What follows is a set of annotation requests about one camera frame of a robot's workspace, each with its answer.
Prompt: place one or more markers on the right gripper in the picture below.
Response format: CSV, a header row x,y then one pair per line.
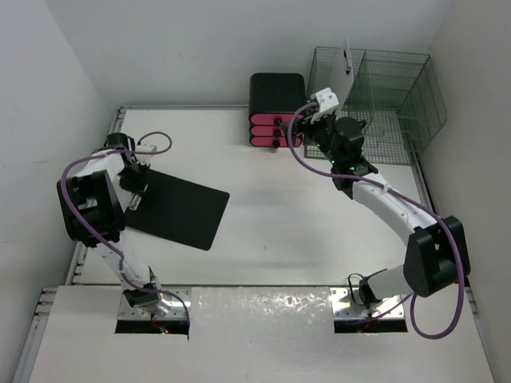
x,y
300,126

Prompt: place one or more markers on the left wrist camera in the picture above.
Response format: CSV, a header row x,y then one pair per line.
x,y
145,153

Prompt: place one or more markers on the black drawer cabinet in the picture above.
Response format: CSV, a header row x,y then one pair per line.
x,y
275,93

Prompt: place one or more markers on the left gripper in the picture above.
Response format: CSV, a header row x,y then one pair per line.
x,y
136,186

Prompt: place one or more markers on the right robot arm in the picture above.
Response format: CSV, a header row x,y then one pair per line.
x,y
436,251

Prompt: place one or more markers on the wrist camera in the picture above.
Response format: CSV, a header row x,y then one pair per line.
x,y
145,153
327,102

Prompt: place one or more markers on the transparent clipboard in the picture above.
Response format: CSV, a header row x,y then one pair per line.
x,y
341,76

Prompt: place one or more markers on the pink top drawer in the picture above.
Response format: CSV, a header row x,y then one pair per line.
x,y
269,118

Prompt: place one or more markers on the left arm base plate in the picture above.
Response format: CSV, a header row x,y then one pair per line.
x,y
136,305

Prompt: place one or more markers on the green wire mesh organizer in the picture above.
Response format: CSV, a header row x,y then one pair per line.
x,y
398,96

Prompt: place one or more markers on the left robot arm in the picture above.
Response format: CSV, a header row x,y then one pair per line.
x,y
95,192

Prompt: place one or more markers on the black mouse pad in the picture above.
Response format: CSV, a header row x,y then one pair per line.
x,y
179,211

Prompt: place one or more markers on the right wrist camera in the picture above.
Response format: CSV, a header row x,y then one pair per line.
x,y
327,102

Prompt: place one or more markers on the pink bottom drawer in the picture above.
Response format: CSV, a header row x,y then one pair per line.
x,y
268,142

